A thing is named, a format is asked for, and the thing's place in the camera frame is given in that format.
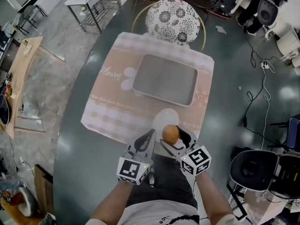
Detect beige checked placemat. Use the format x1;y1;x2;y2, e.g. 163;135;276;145
80;31;215;148

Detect person's right forearm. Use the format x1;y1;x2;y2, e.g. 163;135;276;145
195;171;235;225

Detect person's dark shorts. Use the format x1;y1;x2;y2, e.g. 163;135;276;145
131;154;199;209

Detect small white fan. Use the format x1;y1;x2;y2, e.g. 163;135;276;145
22;100;40;117

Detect black frame chair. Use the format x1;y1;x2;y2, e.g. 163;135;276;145
13;4;48;36

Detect person's left forearm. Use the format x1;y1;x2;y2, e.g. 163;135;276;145
90;180;135;225

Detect round orange-brown food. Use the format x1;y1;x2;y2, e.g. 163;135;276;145
162;124;180;145

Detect grey rectangular metal tray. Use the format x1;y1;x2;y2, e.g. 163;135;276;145
131;53;199;108

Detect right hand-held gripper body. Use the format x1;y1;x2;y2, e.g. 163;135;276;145
172;141;212;177

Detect person's white shirt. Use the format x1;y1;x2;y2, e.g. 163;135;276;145
116;199;200;225

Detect white cable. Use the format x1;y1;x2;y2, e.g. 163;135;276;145
259;60;276;150

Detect blue chair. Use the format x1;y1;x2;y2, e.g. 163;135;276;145
267;117;300;152

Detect wooden cabinet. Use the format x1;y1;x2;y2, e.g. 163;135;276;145
34;164;56;216

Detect white oval plate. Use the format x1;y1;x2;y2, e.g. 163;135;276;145
151;108;186;150

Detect light wooden desk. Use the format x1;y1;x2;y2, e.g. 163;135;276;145
4;36;45;140

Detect floral black-white chair cushion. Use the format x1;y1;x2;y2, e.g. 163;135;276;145
145;0;201;46

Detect black cable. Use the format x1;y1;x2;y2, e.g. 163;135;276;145
242;90;288;149

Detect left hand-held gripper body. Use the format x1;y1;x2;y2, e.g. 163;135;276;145
116;135;157;186

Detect gold metal chair frame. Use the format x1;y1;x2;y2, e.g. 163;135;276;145
130;2;207;52

